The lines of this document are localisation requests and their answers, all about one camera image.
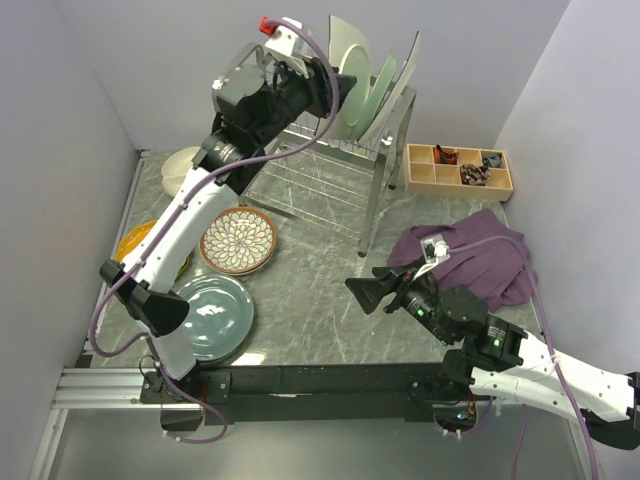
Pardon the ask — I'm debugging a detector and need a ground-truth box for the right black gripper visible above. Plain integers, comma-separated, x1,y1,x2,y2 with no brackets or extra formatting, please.
343,255,452,344

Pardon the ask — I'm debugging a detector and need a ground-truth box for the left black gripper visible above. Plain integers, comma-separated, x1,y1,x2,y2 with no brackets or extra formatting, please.
254,54,358,148

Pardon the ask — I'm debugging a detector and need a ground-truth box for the cream square plate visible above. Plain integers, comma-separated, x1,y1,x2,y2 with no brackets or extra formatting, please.
327,15,372,140

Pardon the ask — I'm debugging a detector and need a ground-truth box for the dark brown rimmed plate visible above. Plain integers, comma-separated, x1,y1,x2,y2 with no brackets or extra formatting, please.
193,341,246,365

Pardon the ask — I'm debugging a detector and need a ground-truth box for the floral patterned plate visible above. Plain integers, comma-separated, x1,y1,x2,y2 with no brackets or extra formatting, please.
203,234,275,275
199,207,277,276

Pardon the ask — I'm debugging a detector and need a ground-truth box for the dark teal round plate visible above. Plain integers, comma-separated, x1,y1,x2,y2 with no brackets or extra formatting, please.
178,274,255,350

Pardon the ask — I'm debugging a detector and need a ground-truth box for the cream divided plate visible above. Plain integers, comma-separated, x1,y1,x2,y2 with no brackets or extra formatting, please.
161,146,200,198

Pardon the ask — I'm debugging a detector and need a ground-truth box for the orange dotted scalloped plate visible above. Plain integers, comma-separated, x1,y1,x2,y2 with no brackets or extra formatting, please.
114,220,156,263

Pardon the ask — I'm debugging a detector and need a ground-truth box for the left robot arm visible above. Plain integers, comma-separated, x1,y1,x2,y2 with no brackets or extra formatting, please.
100,57,360,402

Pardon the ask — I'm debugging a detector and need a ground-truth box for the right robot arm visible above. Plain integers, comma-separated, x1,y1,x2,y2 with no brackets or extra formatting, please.
345,265,639,450

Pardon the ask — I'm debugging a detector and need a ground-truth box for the steel dish rack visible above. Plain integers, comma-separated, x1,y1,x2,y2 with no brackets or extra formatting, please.
240,85,416,257

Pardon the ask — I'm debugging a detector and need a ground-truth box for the light green plate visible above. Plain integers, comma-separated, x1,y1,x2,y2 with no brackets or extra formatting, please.
353,52,397,144

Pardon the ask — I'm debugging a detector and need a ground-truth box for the white square plate black rim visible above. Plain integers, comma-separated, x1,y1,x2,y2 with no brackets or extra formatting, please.
378,31,422,131

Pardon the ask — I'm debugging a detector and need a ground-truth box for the black base beam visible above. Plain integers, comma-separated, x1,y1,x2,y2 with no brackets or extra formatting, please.
138,362,496,432

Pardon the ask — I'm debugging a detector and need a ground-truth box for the purple cloth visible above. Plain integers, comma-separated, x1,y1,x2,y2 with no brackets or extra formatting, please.
387,209,533,312

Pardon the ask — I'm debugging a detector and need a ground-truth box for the orange black item in tray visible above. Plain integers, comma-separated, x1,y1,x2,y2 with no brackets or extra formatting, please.
434,145,459,165

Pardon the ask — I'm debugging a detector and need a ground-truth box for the patterned cloth item in tray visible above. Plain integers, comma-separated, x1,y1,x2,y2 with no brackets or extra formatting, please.
460,164,491,186

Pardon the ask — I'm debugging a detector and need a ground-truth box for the wooden compartment tray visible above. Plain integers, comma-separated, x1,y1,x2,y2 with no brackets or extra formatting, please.
404,144,514,202

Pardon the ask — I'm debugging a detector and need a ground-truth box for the grey item in tray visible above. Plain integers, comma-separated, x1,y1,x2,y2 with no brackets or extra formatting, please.
482,153,504,169

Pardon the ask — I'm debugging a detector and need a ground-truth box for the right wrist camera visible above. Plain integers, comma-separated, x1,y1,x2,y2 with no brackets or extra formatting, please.
414,235,450,279

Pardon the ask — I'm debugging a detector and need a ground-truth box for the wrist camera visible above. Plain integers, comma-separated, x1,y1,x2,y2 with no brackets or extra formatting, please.
259,17,314,77
414,235,450,279

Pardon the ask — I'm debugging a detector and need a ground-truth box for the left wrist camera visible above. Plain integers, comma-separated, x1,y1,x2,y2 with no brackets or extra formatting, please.
259,17,314,77

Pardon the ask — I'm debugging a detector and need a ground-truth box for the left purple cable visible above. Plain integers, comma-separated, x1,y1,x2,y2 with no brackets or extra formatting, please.
87,17,341,446

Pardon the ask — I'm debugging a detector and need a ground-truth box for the aluminium rail frame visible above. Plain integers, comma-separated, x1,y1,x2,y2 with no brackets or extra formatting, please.
27,149,174,479

